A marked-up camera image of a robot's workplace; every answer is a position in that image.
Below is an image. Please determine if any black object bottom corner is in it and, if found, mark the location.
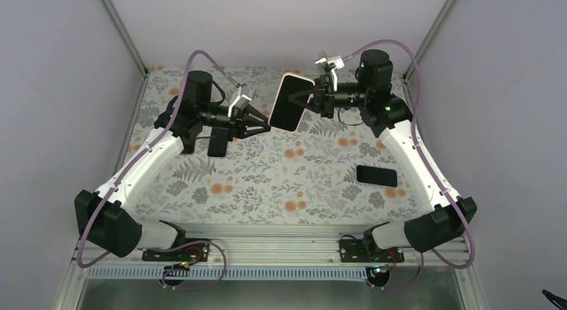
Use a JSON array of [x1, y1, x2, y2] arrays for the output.
[[542, 289, 567, 310]]

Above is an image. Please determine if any grey slotted cable duct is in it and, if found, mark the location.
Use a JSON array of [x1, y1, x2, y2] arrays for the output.
[[88, 265, 380, 281]]

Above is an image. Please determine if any right aluminium corner post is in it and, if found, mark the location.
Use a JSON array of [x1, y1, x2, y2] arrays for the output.
[[415, 0, 456, 62]]

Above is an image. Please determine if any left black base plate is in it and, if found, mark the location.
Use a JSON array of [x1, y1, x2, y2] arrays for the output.
[[142, 238, 211, 263]]

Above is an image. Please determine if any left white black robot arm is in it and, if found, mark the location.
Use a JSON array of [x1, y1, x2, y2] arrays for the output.
[[74, 70, 271, 260]]

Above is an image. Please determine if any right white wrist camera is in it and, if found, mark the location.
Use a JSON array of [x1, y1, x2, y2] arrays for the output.
[[315, 51, 345, 92]]

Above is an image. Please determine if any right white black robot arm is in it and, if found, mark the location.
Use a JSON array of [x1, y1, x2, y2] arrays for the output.
[[284, 49, 477, 261]]

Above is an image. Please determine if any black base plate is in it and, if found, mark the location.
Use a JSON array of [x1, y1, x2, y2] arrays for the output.
[[142, 238, 211, 263], [338, 235, 405, 263]]

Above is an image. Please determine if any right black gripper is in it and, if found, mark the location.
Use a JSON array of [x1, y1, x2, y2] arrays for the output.
[[288, 75, 368, 119]]

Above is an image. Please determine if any aluminium corner post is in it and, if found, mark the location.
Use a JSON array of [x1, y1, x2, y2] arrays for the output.
[[101, 0, 148, 78], [415, 0, 456, 62]]

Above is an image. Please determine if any cased black phone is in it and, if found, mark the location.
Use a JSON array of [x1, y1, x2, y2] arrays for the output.
[[268, 72, 315, 132], [355, 165, 399, 188], [207, 128, 230, 158]]

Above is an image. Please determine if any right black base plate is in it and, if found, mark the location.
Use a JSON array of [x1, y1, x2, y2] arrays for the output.
[[338, 235, 405, 263]]

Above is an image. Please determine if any floral patterned table mat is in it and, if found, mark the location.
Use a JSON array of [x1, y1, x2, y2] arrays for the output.
[[120, 65, 422, 226]]

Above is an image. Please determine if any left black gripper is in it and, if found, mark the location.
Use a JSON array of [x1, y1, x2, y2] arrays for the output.
[[199, 103, 270, 142]]

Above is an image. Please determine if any left aluminium corner post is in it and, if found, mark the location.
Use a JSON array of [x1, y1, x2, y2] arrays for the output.
[[101, 0, 148, 78]]

